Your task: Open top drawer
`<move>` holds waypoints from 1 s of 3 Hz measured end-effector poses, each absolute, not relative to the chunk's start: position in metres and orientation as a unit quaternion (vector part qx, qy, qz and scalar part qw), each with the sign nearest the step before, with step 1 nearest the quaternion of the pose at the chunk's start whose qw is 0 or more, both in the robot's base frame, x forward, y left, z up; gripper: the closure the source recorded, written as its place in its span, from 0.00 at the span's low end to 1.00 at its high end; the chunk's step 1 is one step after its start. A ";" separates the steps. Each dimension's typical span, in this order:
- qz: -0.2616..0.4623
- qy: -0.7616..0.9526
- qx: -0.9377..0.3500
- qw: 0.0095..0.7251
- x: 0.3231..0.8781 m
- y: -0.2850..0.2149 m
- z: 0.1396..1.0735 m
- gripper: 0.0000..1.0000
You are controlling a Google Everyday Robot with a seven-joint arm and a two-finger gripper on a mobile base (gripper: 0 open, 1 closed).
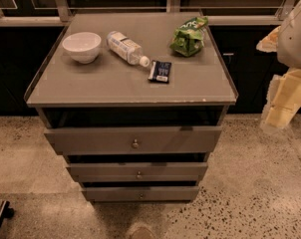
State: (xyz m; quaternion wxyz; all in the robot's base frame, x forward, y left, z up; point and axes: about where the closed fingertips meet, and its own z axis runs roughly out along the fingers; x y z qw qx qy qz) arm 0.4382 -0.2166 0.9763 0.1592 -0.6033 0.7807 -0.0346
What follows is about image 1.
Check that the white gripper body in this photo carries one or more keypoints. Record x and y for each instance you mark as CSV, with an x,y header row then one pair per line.
x,y
295,40

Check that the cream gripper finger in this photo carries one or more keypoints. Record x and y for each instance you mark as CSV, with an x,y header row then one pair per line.
x,y
269,43
283,100

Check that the grey top drawer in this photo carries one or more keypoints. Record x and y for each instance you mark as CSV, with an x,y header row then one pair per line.
x,y
132,140

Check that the grey drawer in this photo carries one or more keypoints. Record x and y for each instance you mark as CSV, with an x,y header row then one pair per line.
x,y
132,140
125,194
137,171

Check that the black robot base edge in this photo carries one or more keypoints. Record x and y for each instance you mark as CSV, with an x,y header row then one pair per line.
x,y
6,211

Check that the grey drawer cabinet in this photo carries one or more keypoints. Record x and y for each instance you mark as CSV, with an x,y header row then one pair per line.
x,y
111,93

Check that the grey middle drawer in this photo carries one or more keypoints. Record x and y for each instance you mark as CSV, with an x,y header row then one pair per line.
x,y
137,171

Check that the grey bottom drawer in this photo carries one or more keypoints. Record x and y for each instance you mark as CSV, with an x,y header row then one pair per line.
x,y
125,194

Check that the green chip bag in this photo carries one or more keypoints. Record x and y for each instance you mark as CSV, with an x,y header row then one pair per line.
x,y
188,38

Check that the dark blue snack packet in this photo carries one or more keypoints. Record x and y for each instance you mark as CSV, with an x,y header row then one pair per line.
x,y
159,72

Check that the clear plastic water bottle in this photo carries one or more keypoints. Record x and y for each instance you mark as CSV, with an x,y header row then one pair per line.
x,y
127,49

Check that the white ceramic bowl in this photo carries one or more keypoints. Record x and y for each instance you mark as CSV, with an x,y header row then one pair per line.
x,y
83,47

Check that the metal railing frame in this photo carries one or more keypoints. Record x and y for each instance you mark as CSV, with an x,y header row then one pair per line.
x,y
219,12

